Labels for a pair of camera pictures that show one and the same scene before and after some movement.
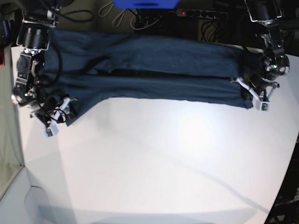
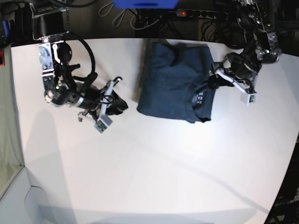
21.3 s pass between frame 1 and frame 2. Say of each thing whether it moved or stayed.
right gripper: moved
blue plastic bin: stayed
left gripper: moved
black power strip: stayed
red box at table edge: stayed
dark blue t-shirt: moved
